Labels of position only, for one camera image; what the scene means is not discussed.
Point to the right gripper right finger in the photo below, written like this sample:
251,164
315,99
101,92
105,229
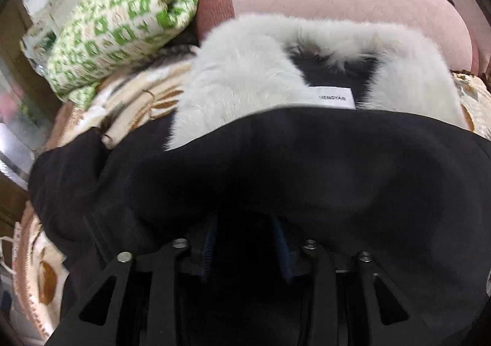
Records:
347,299

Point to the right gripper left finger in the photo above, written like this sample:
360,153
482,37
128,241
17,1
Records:
133,302

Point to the black coat with fur collar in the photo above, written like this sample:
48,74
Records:
256,63

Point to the leaf pattern beige blanket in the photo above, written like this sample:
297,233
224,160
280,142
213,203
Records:
96,119

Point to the glass panel door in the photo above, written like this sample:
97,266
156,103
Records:
25,130

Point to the green patterned folded quilt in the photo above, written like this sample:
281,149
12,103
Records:
101,36

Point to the green printed plastic bag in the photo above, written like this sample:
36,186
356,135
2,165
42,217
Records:
36,45

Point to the pink brown quilted sofa cover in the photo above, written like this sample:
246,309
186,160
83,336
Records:
479,29

